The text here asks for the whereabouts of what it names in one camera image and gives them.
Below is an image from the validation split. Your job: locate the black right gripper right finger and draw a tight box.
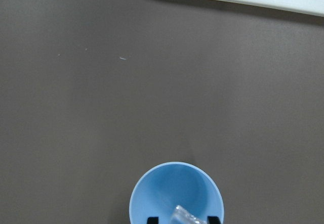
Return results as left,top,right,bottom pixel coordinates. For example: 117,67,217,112
208,216,221,224

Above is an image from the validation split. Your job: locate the light blue cup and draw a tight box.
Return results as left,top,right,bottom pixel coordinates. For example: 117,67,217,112
129,162,225,223

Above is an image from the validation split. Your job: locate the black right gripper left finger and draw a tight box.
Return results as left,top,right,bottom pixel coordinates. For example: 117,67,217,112
147,216,159,224

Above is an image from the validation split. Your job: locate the clear ice cube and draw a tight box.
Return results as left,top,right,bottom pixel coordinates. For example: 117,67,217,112
169,205,207,224

